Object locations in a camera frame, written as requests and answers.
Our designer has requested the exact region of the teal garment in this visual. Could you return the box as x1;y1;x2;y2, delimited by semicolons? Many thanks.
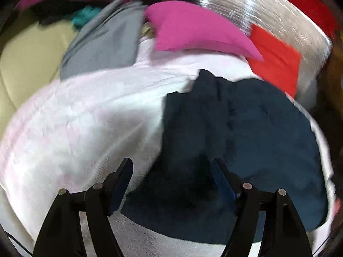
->
68;6;102;30

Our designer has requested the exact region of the grey garment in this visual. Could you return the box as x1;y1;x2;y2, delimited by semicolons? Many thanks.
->
59;0;146;81

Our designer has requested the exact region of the white bed sheet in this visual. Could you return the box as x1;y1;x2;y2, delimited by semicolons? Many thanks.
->
0;35;338;257

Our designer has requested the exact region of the red cushion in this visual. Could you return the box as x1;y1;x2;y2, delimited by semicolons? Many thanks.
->
248;24;301;97

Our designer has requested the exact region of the silver foil headboard panel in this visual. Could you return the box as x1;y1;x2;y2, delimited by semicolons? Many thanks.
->
194;0;332;110

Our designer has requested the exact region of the cream sofa cushion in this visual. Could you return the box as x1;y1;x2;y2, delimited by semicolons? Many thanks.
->
1;17;77;133

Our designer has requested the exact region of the navy blue zip jacket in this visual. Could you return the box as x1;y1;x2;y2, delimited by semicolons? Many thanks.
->
122;70;328;244

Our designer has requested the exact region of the pink pillow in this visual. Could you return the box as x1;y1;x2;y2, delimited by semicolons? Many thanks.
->
144;1;263;60

